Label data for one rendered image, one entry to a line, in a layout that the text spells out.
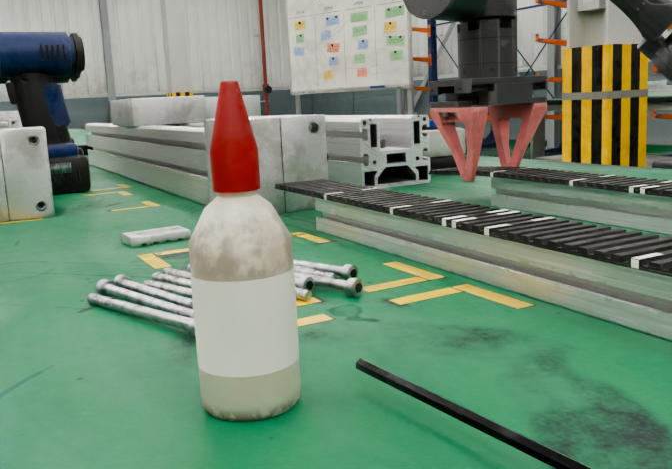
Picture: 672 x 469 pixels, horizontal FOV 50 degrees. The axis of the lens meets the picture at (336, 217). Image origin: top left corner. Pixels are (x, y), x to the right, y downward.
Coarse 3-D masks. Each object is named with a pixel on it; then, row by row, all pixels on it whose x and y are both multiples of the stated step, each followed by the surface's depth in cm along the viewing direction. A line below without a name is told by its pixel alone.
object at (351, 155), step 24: (336, 120) 90; (360, 120) 84; (384, 120) 93; (408, 120) 88; (336, 144) 90; (360, 144) 85; (384, 144) 91; (408, 144) 89; (336, 168) 91; (360, 168) 86; (384, 168) 87; (408, 168) 89
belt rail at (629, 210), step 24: (504, 192) 69; (528, 192) 66; (552, 192) 62; (576, 192) 60; (600, 192) 57; (624, 192) 55; (576, 216) 60; (600, 216) 58; (624, 216) 56; (648, 216) 54
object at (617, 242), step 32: (320, 192) 59; (352, 192) 58; (384, 192) 57; (448, 224) 43; (480, 224) 41; (512, 224) 41; (544, 224) 40; (576, 224) 40; (608, 256) 33; (640, 256) 32
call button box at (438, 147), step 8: (424, 128) 101; (432, 128) 101; (456, 128) 102; (432, 136) 99; (440, 136) 100; (464, 136) 102; (432, 144) 99; (440, 144) 100; (464, 144) 102; (424, 152) 99; (432, 152) 100; (440, 152) 100; (448, 152) 101; (464, 152) 102; (432, 160) 100; (440, 160) 100; (448, 160) 101; (432, 168) 100; (440, 168) 101
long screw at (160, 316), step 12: (96, 300) 40; (108, 300) 40; (120, 300) 39; (132, 312) 38; (144, 312) 37; (156, 312) 36; (168, 312) 36; (168, 324) 36; (180, 324) 35; (192, 324) 34
